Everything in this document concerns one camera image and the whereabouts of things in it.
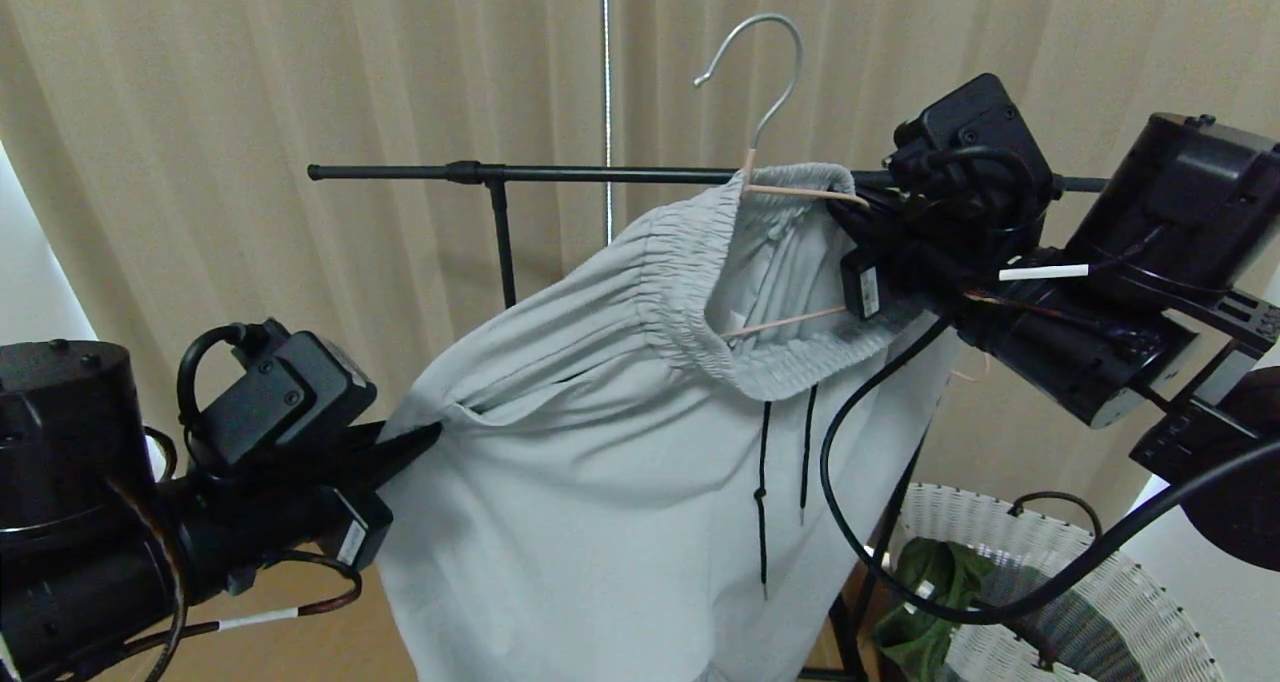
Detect pale grey shorts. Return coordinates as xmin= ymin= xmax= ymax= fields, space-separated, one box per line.
xmin=375 ymin=162 xmax=961 ymax=682

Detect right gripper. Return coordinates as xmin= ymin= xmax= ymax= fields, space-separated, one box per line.
xmin=840 ymin=232 xmax=1201 ymax=430

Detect black cable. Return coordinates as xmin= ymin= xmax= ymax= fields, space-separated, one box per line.
xmin=177 ymin=322 xmax=271 ymax=433
xmin=820 ymin=147 xmax=1280 ymax=625

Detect green garment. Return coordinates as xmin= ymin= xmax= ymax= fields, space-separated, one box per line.
xmin=875 ymin=537 xmax=996 ymax=682

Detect white laundry basket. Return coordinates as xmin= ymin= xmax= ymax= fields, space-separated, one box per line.
xmin=885 ymin=482 xmax=1226 ymax=682

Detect beige curtain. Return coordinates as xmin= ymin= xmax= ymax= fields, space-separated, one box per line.
xmin=0 ymin=0 xmax=1280 ymax=563

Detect pink clothes hanger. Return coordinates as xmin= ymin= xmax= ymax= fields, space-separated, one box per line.
xmin=693 ymin=14 xmax=871 ymax=343

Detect black clothes rack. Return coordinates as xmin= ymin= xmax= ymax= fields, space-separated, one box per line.
xmin=308 ymin=160 xmax=1111 ymax=682

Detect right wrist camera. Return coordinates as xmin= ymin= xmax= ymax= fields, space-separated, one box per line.
xmin=885 ymin=74 xmax=1059 ymax=238

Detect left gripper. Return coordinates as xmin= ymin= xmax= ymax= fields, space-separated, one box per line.
xmin=0 ymin=467 xmax=394 ymax=682

